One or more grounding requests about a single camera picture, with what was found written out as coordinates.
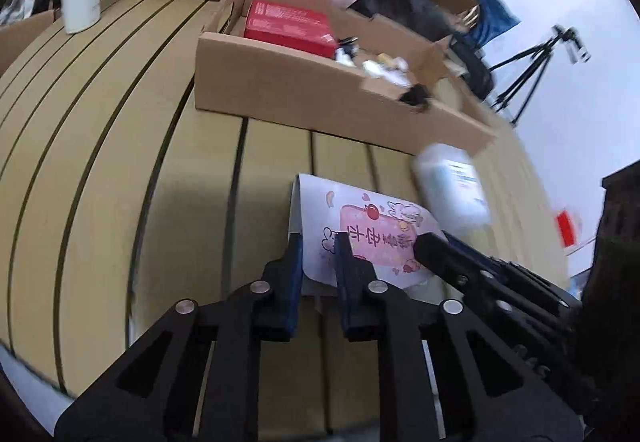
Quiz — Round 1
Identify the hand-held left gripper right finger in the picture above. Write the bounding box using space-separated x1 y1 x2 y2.
334 232 583 442

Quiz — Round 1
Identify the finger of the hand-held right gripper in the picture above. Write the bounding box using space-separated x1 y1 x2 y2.
442 231 532 284
414 232 506 318

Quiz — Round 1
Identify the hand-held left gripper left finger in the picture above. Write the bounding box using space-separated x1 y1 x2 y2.
55 232 306 442

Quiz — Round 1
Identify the pink cartoon card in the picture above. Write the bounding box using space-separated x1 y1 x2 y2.
289 173 447 297

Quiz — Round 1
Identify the large translucent white bottle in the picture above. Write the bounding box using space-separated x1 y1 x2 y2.
411 142 492 236

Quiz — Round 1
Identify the red box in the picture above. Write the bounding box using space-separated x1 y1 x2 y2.
243 0 337 59

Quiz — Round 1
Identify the red object on floor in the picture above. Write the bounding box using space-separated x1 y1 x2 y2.
555 209 584 246

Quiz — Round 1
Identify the black suitcase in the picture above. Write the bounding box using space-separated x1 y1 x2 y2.
450 35 496 99

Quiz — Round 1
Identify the blue cloth bag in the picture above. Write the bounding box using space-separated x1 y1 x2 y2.
470 0 522 46

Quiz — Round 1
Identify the black clothing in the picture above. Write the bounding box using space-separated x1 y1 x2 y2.
350 0 452 41

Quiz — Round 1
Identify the black tripod with camera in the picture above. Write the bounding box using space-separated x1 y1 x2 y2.
489 25 592 126

